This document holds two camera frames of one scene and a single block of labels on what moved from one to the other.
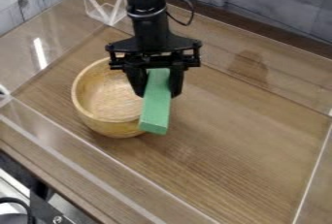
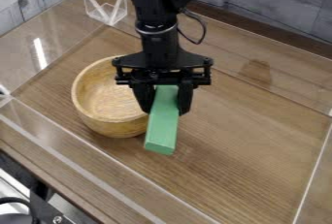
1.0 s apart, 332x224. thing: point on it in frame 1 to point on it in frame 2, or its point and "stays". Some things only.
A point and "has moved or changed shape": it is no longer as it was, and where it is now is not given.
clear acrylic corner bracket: (106, 13) stays
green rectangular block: (155, 101) has moved or changed shape
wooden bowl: (106, 101) stays
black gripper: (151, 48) to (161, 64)
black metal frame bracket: (44, 212) stays
